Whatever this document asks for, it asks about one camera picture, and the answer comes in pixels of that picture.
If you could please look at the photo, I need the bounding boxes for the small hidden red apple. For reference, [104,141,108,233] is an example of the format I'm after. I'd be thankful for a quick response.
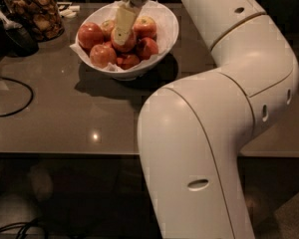
[104,41,114,48]

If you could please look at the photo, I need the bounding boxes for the black floor cables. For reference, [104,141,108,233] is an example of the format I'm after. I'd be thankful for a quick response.
[0,217,51,239]

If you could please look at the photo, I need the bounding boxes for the white ceramic bowl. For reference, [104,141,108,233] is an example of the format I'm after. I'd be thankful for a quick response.
[74,0,179,82]

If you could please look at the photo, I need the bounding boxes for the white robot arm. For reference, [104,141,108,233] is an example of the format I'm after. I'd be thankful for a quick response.
[138,0,299,239]

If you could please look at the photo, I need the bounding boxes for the small white items behind bowl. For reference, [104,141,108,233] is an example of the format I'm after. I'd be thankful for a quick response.
[59,4,81,18]

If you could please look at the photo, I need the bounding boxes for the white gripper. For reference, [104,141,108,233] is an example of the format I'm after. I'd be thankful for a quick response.
[113,0,149,46]

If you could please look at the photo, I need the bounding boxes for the glass jar of dried chips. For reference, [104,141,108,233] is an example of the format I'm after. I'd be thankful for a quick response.
[4,0,64,42]

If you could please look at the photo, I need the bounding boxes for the black cable loop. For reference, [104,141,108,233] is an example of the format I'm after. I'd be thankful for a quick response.
[0,75,35,119]

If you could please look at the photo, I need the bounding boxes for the black appliance with silver handle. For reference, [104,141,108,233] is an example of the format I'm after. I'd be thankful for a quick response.
[0,0,39,57]

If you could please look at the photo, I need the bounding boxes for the right dark red apple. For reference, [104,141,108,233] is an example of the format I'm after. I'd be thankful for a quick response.
[136,37,158,60]

